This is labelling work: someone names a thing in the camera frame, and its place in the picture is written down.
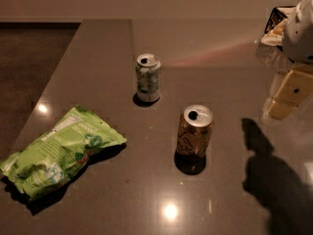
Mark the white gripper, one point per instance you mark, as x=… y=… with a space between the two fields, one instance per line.
x=299 y=38

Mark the green white 7up can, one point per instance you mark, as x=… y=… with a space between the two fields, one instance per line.
x=148 y=72

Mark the orange soda can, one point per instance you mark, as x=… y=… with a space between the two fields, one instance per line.
x=194 y=131

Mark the dark tray with items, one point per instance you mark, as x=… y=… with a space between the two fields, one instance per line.
x=273 y=33

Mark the green snack bag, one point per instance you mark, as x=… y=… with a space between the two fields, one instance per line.
x=53 y=159

